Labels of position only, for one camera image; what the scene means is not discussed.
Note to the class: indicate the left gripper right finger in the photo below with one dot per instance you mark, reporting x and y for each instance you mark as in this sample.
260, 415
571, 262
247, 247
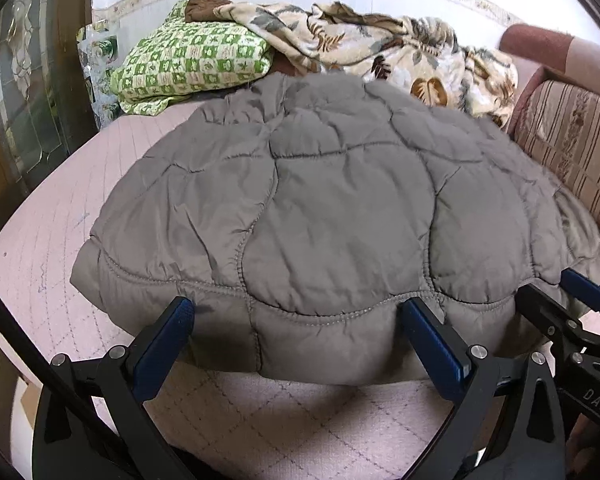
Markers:
505, 422

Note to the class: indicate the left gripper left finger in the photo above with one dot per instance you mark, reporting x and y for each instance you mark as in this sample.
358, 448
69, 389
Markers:
96, 425

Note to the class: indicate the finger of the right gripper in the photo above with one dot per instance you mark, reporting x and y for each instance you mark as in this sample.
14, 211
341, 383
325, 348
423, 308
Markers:
549, 318
581, 288

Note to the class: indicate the grey quilted puffer jacket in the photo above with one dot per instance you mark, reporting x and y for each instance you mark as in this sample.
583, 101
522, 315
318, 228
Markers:
299, 213

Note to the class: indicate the person's right hand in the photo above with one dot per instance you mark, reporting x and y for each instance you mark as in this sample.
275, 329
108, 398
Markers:
583, 450

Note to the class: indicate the pink quilted bed sheet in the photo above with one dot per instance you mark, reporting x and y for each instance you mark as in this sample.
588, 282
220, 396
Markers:
244, 424

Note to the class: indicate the striped beige sofa cushion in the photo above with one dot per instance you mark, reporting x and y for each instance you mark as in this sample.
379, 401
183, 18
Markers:
560, 128

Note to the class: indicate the maroon sofa armrest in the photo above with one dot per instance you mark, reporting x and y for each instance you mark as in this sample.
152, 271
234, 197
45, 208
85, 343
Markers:
541, 54

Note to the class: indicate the leaf pattern fleece blanket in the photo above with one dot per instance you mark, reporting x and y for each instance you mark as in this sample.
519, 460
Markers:
420, 56

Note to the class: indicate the dark wooden glass door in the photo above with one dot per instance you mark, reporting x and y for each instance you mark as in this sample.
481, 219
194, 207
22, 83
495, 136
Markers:
45, 113

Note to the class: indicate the green checkered pillow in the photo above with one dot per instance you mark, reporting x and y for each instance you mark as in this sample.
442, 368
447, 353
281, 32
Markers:
181, 58

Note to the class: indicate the plastic wrapped item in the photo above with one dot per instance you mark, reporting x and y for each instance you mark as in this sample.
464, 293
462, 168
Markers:
98, 52

